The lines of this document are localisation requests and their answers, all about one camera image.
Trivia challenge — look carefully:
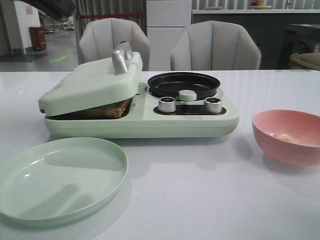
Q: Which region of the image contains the left silver control knob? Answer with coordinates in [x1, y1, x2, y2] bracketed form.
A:
[158, 96, 176, 113]

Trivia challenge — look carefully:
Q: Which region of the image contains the left grey chair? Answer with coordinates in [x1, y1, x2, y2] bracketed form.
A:
[79, 18, 151, 71]

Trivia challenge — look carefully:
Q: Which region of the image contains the bread slice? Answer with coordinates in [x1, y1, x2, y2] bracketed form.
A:
[51, 98, 132, 120]

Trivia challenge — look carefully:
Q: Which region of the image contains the right silver control knob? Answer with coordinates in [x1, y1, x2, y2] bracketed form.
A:
[203, 97, 223, 114]

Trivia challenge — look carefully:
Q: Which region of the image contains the fruit plate on counter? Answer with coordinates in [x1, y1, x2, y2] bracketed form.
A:
[248, 0, 273, 10]

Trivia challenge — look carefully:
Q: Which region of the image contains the green breakfast maker base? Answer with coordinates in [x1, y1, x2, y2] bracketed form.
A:
[44, 80, 240, 139]

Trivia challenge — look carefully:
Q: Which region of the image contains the dark grey counter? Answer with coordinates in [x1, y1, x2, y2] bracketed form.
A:
[191, 9, 320, 70]

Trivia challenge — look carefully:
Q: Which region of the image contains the light green plate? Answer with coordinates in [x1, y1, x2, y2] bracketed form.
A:
[0, 137, 129, 226]

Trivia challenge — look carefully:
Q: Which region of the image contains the right grey chair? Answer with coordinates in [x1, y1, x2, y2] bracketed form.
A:
[170, 20, 262, 71]

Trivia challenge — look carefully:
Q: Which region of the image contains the silver control knob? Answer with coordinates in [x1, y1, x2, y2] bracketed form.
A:
[158, 96, 176, 113]
[203, 97, 223, 114]

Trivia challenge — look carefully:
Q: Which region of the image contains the grey chair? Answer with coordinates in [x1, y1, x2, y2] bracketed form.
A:
[170, 20, 262, 71]
[79, 18, 151, 71]

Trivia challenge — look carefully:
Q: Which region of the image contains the red bin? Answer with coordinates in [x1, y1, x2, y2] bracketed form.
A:
[29, 26, 47, 51]

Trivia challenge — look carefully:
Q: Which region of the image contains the black round frying pan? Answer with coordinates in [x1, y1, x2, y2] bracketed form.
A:
[147, 72, 221, 100]

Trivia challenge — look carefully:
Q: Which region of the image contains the dark robot arm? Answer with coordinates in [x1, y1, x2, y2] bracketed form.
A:
[21, 0, 76, 20]

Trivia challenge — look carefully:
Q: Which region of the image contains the pale shrimp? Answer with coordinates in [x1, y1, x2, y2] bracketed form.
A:
[274, 134, 299, 144]

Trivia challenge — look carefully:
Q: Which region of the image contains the green breakfast maker lid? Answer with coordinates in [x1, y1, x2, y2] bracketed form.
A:
[38, 51, 143, 117]

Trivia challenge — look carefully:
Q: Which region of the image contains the pink bowl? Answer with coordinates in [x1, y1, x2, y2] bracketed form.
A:
[252, 109, 320, 167]

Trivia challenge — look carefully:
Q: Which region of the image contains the white cabinet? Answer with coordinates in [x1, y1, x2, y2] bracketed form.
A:
[146, 0, 192, 71]

